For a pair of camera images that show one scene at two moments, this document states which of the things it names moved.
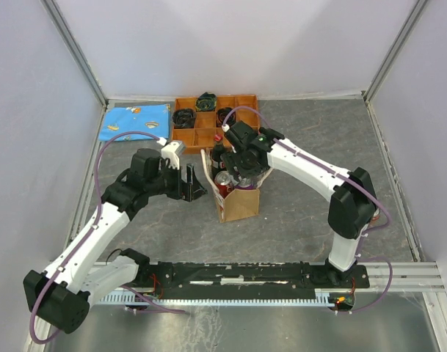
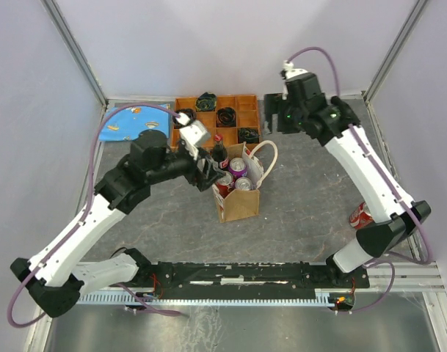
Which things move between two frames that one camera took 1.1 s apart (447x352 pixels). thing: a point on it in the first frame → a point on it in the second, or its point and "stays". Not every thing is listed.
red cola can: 222,179 stays
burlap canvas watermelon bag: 238,203 stays
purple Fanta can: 245,184 stays
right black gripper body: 237,158 → 292,119
